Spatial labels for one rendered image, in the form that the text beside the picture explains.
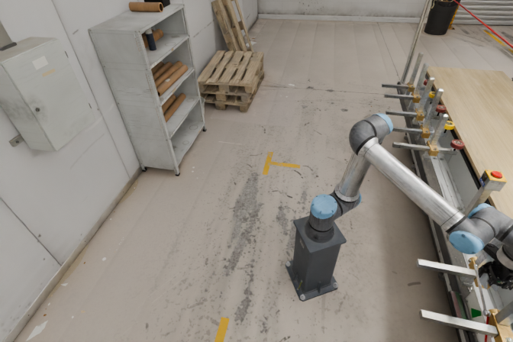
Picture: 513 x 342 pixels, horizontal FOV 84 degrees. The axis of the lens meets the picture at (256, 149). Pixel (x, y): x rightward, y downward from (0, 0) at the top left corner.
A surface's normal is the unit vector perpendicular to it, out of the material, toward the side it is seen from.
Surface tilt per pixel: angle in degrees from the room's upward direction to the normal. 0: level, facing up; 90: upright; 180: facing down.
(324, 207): 5
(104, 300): 0
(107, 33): 90
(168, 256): 0
